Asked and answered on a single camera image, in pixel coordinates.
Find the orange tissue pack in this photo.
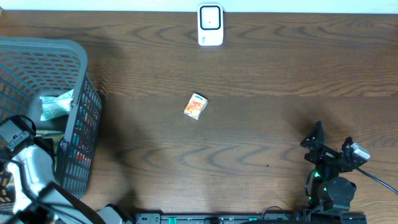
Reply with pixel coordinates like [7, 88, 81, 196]
[183, 93, 208, 120]

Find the light green wipes pack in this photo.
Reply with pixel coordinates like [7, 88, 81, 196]
[39, 90, 73, 121]

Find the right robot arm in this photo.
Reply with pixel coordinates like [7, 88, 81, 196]
[300, 121, 356, 214]

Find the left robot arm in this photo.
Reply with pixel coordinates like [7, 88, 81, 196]
[1, 115, 132, 224]

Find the white barcode scanner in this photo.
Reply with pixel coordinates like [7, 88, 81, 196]
[197, 3, 224, 47]

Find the grey plastic mesh basket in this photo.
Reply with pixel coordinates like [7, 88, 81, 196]
[1, 36, 102, 199]

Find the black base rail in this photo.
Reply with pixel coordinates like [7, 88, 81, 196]
[134, 210, 368, 224]

